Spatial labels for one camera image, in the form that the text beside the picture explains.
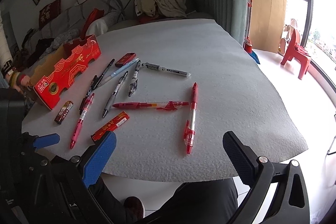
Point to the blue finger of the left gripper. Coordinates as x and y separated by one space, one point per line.
46 141

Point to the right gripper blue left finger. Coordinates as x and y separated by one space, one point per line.
95 158

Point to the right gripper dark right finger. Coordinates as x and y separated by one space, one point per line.
242 157

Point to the dark patterned small card box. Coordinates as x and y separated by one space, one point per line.
63 112

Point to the pink red gel pen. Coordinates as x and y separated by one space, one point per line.
79 124

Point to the black grey grip pen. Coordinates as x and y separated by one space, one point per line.
112 97

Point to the red clear pen vertical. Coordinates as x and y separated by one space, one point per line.
189 132

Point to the black slim pen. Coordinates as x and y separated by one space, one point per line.
94 83

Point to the black clear gel pen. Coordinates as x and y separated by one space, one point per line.
134 79

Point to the red clear pen horizontal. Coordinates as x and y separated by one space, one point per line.
167 106

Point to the light blue pen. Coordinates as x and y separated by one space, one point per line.
118 71

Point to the black white marker pen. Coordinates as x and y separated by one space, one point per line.
156 67

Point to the red rectangular small box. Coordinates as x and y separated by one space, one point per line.
125 59

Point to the red cardboard fruit box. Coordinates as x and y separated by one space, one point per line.
60 68

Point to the white foam table mat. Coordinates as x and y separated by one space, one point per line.
234 95

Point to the grey sofa with throw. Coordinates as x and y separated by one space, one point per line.
65 28

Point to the red embroidered cushion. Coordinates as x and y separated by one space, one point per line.
49 12

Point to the red plastic kid chair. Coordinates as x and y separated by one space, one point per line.
295 50

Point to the red pillow on sofa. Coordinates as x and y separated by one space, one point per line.
94 15

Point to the green armchair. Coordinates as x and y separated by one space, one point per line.
191 13

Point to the brown cardboard sheet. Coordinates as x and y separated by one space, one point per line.
267 22

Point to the beige clothes pile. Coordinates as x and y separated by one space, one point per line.
167 8

